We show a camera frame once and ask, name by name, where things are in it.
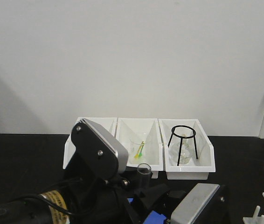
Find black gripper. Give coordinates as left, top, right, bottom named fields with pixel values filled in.
left=63, top=153, right=186, bottom=224

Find glass test tube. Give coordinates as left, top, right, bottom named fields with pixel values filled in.
left=137, top=163, right=152, bottom=189

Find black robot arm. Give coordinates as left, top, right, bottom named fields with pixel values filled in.
left=0, top=154, right=186, bottom=224

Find blue plastic tray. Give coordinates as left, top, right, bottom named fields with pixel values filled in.
left=128, top=197, right=166, bottom=224

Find yellow green plastic spatulas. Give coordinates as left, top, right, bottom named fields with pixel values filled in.
left=134, top=141, right=145, bottom=159

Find right white storage bin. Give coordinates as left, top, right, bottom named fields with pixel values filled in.
left=158, top=119, right=216, bottom=180

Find white storage bin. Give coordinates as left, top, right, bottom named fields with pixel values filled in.
left=63, top=117, right=118, bottom=169
left=116, top=118, right=164, bottom=179
left=158, top=119, right=216, bottom=180

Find glass flask under tripod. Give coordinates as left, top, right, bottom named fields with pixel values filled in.
left=169, top=136, right=193, bottom=166

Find glass beaker in middle bin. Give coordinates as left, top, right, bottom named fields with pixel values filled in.
left=129, top=132, right=146, bottom=164

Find middle white storage bin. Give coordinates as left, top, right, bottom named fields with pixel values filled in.
left=116, top=118, right=164, bottom=179

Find black metal tripod stand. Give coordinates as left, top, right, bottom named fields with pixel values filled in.
left=167, top=125, right=198, bottom=166

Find left white storage bin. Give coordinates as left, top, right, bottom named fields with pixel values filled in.
left=63, top=117, right=118, bottom=169

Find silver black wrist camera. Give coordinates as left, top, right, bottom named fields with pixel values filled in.
left=67, top=118, right=129, bottom=180
left=170, top=183, right=229, bottom=224

